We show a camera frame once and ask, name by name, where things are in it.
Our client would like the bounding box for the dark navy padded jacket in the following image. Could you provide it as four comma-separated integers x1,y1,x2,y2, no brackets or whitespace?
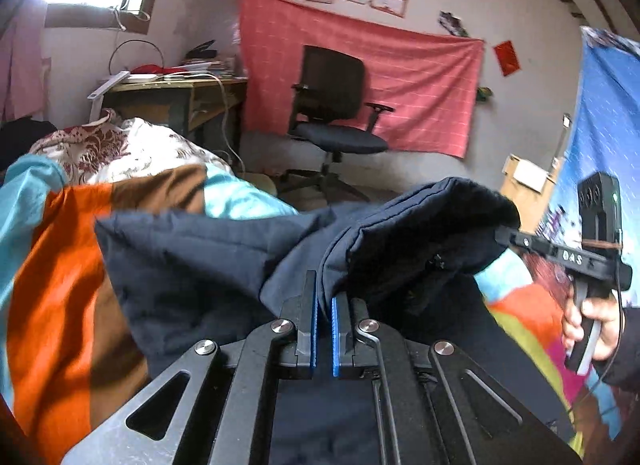
68,178,579,464

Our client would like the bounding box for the right hand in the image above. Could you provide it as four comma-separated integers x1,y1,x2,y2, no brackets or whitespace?
562,292,625,361

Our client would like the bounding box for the wooden chair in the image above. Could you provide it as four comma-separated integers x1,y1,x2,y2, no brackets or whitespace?
500,114,573,233

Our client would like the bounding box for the black office chair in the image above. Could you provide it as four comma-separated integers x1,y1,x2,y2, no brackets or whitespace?
279,44,395,202

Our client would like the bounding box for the wooden desk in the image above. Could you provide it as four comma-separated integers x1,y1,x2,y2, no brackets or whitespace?
103,75,248,168

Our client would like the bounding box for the colourful patchwork quilt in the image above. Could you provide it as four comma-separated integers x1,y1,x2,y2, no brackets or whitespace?
0,154,626,465

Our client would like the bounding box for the floral white red pillow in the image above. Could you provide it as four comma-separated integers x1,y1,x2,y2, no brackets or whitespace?
29,110,231,185

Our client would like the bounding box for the pink curtain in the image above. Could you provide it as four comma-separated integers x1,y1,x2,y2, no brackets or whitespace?
1,0,48,124

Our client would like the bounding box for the blue starry wall hanging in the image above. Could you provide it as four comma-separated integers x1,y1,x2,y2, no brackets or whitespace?
538,26,640,307

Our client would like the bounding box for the red paper wall square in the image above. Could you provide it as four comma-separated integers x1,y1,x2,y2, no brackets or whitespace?
494,40,521,77

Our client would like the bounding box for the red checked wall cloth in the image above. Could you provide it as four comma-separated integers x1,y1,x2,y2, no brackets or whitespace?
239,0,484,158

